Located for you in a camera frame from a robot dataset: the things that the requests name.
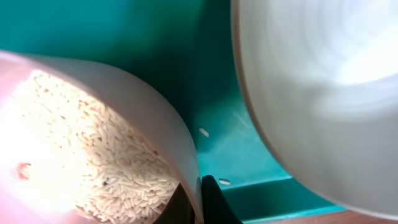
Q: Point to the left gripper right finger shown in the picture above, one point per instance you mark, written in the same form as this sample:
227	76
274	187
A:
216	209

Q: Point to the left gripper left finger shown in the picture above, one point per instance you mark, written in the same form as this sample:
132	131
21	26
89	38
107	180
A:
178	210

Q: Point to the pink bowl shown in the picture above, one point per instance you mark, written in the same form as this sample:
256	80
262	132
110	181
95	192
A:
132	98

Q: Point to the rice grains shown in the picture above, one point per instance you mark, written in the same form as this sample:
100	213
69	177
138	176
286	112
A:
88	156

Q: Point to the teal plastic tray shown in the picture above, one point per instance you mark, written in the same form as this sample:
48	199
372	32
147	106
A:
183	49

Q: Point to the grey bowl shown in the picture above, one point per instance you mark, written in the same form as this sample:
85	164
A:
319	79

